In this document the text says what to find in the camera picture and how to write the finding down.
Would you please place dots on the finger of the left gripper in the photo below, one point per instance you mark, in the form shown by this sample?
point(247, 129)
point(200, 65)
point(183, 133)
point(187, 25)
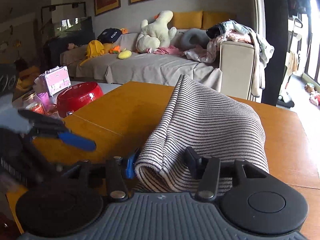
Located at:
point(45, 126)
point(36, 163)

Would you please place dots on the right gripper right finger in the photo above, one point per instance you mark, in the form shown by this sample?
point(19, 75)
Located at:
point(206, 170)

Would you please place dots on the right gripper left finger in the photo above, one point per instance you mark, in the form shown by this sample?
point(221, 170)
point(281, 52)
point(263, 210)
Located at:
point(118, 169)

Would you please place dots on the striped knit garment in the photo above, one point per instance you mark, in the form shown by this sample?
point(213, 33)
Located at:
point(213, 124)

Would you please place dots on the pile of clothes on armrest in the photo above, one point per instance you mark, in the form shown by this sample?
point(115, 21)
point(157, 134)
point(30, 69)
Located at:
point(234, 61)

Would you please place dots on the glass jar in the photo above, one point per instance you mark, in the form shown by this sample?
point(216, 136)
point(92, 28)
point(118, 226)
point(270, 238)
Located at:
point(33, 103)

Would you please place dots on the red glossy bowl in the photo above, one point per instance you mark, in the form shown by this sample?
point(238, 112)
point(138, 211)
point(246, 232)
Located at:
point(76, 97)

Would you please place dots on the pink toy case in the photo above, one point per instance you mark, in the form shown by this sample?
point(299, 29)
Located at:
point(55, 80)

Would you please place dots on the black fish tank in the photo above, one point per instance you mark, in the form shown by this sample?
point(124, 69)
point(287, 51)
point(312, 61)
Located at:
point(58, 35)

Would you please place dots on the beige sofa with cover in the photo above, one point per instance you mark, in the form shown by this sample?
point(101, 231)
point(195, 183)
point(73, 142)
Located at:
point(149, 68)

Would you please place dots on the yellow plush toy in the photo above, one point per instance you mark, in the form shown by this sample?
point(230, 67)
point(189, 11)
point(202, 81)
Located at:
point(124, 54)

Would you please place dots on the black cap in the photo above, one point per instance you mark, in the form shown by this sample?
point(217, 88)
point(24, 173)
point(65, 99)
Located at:
point(109, 35)

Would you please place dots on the pink cloth on sofa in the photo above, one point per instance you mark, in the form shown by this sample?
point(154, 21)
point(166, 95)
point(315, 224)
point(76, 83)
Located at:
point(171, 50)

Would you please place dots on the small pink shoe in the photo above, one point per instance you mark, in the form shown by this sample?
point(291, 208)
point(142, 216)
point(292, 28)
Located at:
point(315, 98)

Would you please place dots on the grey neck pillow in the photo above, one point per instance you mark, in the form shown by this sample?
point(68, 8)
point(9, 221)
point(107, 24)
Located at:
point(192, 38)

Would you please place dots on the white exercise machine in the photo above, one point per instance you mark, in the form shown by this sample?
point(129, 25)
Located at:
point(295, 27)

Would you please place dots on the white plush duck toy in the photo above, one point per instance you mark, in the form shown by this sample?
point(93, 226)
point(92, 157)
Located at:
point(156, 34)

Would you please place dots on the left yellow cushion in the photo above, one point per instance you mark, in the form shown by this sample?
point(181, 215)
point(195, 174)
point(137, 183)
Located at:
point(187, 20)

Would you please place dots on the yellow cushion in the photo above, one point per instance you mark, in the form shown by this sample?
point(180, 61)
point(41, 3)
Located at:
point(212, 18)
point(187, 20)

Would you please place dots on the right yellow cushion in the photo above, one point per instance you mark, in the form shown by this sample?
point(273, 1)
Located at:
point(212, 18)

